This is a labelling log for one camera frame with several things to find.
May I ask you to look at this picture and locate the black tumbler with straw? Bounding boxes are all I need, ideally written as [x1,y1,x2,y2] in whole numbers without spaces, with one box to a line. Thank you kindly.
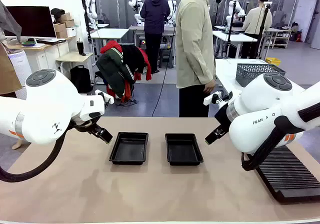
[76,37,86,57]

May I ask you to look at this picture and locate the yellow bin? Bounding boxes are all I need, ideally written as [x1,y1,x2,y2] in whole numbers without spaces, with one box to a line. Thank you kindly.
[264,57,281,67]

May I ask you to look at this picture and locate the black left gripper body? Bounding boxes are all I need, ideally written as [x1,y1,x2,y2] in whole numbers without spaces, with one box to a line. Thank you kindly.
[74,118,101,134]

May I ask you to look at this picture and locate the black right arm cable sleeve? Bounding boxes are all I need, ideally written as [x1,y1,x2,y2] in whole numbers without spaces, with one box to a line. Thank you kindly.
[241,103,320,172]

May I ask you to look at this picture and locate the black arm cable sleeve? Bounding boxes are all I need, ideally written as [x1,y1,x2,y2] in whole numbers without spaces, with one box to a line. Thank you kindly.
[241,103,320,172]
[0,122,76,184]

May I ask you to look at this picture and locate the black cap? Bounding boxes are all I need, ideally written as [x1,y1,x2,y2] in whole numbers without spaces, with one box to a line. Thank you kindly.
[50,8,66,17]

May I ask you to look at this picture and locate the person in beige shirt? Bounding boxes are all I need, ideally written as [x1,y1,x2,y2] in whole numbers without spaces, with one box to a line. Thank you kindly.
[174,0,226,118]

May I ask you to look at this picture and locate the pale door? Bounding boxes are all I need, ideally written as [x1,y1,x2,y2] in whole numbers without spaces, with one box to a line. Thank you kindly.
[292,0,320,43]

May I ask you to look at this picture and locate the grey mesh basket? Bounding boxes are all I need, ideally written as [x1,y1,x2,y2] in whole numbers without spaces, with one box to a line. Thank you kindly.
[235,63,286,88]

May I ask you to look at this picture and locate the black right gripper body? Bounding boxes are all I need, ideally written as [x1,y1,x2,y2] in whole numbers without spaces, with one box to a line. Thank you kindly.
[214,104,232,131]

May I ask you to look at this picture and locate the person's right forearm beige sleeve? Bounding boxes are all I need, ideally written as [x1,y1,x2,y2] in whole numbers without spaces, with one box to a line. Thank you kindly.
[197,53,217,86]

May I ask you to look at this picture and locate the black slotted board rack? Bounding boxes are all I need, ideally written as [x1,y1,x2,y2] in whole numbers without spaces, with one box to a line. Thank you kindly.
[254,145,320,204]

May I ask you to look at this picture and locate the small beige side table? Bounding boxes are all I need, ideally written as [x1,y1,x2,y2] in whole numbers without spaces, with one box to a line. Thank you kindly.
[55,51,95,84]

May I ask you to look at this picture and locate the person in navy hoodie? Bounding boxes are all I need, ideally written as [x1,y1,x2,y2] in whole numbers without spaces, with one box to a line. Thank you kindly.
[139,0,171,75]

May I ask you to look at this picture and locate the person's right hand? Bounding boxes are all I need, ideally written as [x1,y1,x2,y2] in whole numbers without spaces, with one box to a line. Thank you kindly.
[202,80,216,94]

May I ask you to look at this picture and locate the black jacket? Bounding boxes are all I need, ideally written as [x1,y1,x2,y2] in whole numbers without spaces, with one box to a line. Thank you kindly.
[121,45,148,75]

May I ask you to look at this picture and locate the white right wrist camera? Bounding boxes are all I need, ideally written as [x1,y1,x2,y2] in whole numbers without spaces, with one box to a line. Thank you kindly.
[203,90,224,107]

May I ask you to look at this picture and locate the black ESD tray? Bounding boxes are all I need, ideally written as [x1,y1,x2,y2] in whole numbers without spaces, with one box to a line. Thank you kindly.
[164,133,205,167]
[108,131,149,166]

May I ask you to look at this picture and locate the person in cream sweater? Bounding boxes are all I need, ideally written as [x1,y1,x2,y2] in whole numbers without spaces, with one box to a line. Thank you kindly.
[241,0,273,60]

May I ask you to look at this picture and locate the black left arm cable sleeve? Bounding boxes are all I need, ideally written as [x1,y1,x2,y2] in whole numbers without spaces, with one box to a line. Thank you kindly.
[0,122,76,184]

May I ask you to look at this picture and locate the white desk with wooden top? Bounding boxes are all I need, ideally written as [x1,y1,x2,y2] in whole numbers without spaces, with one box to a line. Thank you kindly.
[3,35,77,72]

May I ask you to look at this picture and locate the black backpack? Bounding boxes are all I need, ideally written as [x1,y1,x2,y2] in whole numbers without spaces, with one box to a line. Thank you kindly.
[69,65,93,95]

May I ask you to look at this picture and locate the red jacket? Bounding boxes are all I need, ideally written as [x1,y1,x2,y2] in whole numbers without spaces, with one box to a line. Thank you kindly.
[99,40,153,104]

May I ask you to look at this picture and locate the black keyboard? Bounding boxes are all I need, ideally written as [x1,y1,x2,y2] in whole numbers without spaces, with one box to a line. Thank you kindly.
[36,37,67,45]

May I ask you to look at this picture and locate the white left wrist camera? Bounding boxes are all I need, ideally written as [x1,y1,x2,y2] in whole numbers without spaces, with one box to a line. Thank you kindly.
[94,89,115,105]

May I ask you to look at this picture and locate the black computer monitor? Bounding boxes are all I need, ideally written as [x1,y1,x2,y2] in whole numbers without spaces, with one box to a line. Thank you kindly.
[6,5,57,39]

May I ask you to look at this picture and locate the metal storage shelf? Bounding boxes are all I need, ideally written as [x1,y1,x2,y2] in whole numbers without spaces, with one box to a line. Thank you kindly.
[264,27,292,50]

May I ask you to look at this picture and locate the white air purifier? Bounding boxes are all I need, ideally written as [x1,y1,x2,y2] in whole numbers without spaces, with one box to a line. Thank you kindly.
[7,49,33,100]

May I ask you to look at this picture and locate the dark green puffer jacket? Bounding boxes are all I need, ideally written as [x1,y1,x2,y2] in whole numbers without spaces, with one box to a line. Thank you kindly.
[96,47,136,99]

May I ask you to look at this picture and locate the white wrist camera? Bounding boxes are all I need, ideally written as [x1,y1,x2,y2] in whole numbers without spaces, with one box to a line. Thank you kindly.
[94,89,115,105]
[203,90,224,107]

